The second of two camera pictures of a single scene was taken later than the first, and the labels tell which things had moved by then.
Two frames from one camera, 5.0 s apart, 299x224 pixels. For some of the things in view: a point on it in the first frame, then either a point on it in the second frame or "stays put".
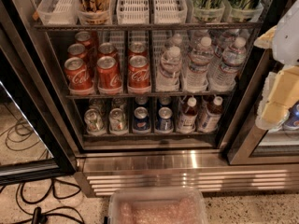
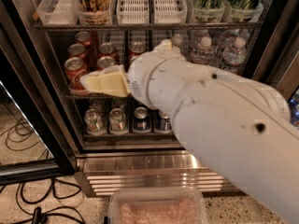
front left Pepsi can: x=141 y=121 stays put
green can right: x=243 y=1 stays put
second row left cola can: x=77 y=49 stays put
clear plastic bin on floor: x=157 y=205 stays put
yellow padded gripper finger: x=264 y=41 to x=166 y=45
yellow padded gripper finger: x=280 y=92 to x=110 y=80
